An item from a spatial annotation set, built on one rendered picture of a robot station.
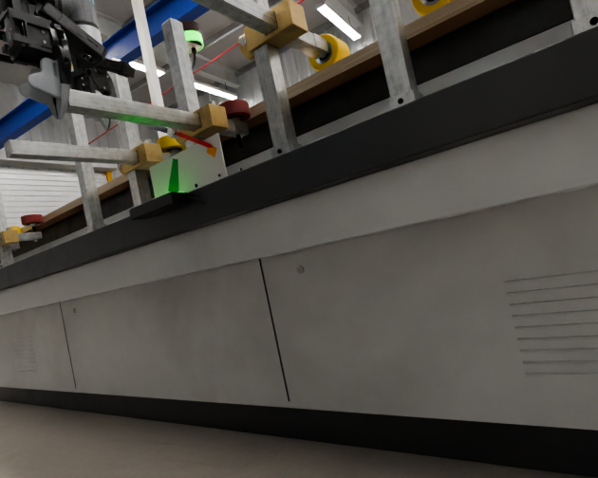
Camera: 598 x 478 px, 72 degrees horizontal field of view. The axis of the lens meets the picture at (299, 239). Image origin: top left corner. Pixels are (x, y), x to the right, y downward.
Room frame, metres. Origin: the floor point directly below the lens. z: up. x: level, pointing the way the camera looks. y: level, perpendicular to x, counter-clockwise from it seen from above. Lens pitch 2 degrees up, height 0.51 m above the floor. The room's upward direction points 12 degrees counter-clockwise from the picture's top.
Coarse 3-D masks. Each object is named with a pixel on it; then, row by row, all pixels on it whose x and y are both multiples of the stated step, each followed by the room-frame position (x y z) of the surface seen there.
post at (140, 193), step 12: (120, 60) 1.10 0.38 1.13; (108, 72) 1.09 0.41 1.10; (120, 84) 1.08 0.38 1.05; (120, 96) 1.08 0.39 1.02; (120, 120) 1.09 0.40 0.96; (120, 132) 1.10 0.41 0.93; (132, 132) 1.09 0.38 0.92; (132, 144) 1.08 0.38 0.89; (132, 180) 1.09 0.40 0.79; (144, 180) 1.10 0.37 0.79; (132, 192) 1.09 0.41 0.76; (144, 192) 1.09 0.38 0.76
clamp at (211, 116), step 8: (208, 104) 0.88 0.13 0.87; (200, 112) 0.90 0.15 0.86; (208, 112) 0.88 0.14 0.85; (216, 112) 0.90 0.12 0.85; (224, 112) 0.92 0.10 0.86; (200, 120) 0.90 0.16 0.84; (208, 120) 0.89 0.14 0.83; (216, 120) 0.89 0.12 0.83; (224, 120) 0.91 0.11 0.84; (200, 128) 0.90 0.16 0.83; (208, 128) 0.89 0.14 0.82; (216, 128) 0.90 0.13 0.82; (224, 128) 0.92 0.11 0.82; (192, 136) 0.92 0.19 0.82; (200, 136) 0.93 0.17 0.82; (208, 136) 0.94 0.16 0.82; (184, 144) 0.97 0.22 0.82
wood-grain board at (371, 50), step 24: (456, 0) 0.73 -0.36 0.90; (480, 0) 0.70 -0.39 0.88; (504, 0) 0.71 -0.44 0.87; (408, 24) 0.78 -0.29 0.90; (432, 24) 0.75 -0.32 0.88; (456, 24) 0.76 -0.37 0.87; (336, 72) 0.88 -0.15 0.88; (360, 72) 0.89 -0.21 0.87; (288, 96) 0.96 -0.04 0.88; (312, 96) 0.97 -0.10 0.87; (264, 120) 1.07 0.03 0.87; (48, 216) 1.75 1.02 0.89
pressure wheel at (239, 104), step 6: (222, 102) 0.98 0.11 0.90; (228, 102) 0.97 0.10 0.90; (234, 102) 0.98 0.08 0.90; (240, 102) 0.98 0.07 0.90; (246, 102) 1.00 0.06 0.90; (228, 108) 0.97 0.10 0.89; (234, 108) 0.98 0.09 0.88; (240, 108) 0.98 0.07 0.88; (246, 108) 0.99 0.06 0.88; (228, 114) 0.98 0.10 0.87; (234, 114) 0.98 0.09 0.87; (240, 114) 0.99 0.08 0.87; (246, 114) 1.00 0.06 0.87; (240, 120) 1.01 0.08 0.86; (240, 138) 1.01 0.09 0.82; (240, 144) 1.01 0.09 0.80
